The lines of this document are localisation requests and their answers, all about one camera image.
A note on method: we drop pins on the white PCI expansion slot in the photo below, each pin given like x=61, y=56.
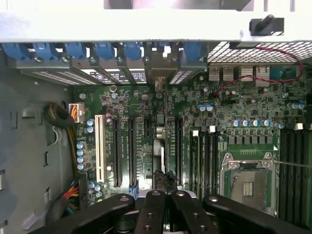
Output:
x=100, y=146

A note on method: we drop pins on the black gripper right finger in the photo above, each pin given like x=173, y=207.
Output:
x=192, y=214

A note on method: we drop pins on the green Dell motherboard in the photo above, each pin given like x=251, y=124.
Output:
x=243, y=109

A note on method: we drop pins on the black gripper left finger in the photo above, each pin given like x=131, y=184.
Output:
x=151, y=212

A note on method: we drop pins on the black and silver PC case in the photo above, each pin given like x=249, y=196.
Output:
x=29, y=122

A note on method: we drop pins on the black intrusion switch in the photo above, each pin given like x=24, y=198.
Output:
x=258, y=25

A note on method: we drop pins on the CPU socket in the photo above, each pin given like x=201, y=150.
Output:
x=248, y=185

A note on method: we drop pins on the short black expansion slot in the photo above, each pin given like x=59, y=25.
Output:
x=148, y=128

